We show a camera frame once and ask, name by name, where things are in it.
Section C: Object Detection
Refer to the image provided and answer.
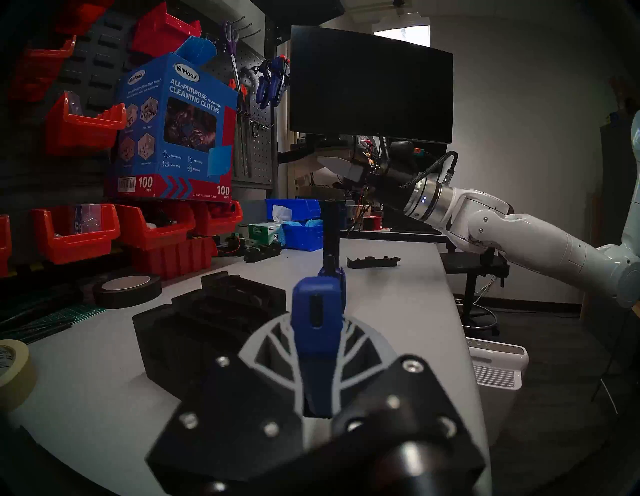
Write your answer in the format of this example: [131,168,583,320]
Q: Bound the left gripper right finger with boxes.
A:
[331,319,487,490]

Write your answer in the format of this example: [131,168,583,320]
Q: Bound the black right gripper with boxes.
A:
[317,156,418,212]

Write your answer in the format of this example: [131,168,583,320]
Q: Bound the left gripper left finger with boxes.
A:
[145,314,305,490]

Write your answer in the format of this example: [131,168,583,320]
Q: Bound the blue black bar clamp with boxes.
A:
[291,199,347,420]

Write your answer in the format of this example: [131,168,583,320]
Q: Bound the black 3D printed piece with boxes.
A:
[132,287,291,401]
[201,271,288,311]

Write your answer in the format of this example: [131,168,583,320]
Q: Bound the black printed clip block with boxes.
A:
[243,241,282,263]

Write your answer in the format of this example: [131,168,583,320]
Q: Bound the blue plastic storage bin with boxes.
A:
[266,199,321,223]
[282,220,325,252]

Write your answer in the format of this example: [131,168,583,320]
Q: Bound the large black monitor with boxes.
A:
[289,25,455,146]

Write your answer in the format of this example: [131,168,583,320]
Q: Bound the white air purifier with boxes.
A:
[466,337,530,391]

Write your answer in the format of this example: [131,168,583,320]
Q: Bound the green white tissue box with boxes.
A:
[248,205,293,247]

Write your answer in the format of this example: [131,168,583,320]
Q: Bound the orange black screwdriver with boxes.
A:
[239,84,253,178]
[229,79,247,177]

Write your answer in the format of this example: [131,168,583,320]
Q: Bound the black metal stand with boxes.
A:
[440,250,511,337]

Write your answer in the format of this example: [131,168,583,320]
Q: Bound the red storage bin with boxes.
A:
[132,2,202,58]
[0,215,13,278]
[45,91,127,156]
[116,201,197,251]
[7,37,76,103]
[55,0,116,36]
[192,200,244,237]
[31,204,121,265]

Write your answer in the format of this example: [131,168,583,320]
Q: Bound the black tape roll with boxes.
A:
[92,274,163,309]

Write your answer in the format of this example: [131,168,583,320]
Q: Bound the stacked red storage bins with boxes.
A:
[132,237,219,281]

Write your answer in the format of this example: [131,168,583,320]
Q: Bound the blue cleaning cloths box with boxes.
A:
[104,52,239,203]

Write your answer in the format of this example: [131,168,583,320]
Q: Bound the blue cloth in box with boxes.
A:
[175,36,218,68]

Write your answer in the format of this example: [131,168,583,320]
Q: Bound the green cutting mat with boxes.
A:
[0,287,107,347]

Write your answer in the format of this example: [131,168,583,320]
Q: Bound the beige masking tape roll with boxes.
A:
[0,340,38,413]

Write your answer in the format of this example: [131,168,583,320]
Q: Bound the dark grey pegboard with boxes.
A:
[0,0,281,193]

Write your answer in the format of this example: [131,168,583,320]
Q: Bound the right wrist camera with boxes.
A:
[389,141,427,162]

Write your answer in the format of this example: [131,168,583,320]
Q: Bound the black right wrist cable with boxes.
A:
[399,151,459,191]

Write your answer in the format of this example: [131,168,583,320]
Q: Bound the black printed notched bracket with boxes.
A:
[346,256,402,270]

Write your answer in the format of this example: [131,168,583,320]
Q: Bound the blue handled pliers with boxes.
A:
[256,55,291,110]

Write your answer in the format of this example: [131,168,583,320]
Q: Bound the black device with red wires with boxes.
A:
[220,232,247,256]

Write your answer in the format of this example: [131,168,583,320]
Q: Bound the purple handled scissors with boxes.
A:
[222,20,243,91]

